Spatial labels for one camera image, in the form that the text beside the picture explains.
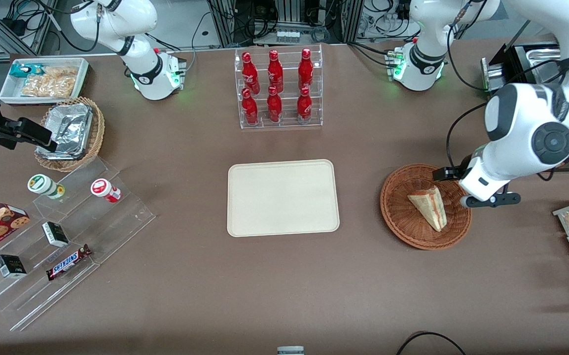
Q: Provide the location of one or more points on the oval tan wicker basket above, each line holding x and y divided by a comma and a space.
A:
98, 130

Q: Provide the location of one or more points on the green lid snack cup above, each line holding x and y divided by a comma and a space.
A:
43, 185

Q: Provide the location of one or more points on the black hot food warmer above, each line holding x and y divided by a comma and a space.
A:
514, 64

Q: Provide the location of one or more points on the grey power strip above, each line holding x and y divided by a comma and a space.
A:
288, 36

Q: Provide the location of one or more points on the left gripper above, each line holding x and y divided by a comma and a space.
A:
446, 173

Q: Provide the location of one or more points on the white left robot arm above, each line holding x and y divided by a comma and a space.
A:
526, 123

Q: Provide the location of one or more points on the grey device at table edge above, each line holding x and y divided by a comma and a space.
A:
290, 351

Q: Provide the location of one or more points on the white rectangular bin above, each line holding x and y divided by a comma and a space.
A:
9, 91

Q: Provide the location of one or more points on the aluminium foil container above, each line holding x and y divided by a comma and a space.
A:
70, 128

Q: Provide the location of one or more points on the aluminium frame rail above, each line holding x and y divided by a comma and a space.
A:
16, 37

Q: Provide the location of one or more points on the clear acrylic stepped display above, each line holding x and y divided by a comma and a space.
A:
97, 231

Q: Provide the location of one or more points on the clear acrylic bottle rack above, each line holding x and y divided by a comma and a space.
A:
289, 121

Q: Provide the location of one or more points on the steel food pan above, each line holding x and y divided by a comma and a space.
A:
543, 60

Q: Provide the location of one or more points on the teal snack packet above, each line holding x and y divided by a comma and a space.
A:
22, 70

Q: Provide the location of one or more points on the small black carton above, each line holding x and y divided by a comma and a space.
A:
55, 234
11, 266

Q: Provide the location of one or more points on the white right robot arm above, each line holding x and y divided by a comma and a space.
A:
149, 74

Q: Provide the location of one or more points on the round brown wicker basket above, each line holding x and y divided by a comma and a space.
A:
403, 217

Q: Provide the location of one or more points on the red cola bottle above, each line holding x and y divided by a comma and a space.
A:
305, 70
275, 73
274, 107
250, 74
250, 109
304, 107

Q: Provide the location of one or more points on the triangular sandwich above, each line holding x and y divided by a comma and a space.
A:
430, 207

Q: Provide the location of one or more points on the red lid snack cup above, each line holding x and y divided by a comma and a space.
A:
104, 190

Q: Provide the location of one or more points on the clear bag of chips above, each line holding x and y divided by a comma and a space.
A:
50, 83

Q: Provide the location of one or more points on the snickers chocolate bar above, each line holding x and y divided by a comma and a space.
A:
67, 263

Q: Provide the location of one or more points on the beige rectangular tray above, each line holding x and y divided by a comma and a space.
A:
282, 198

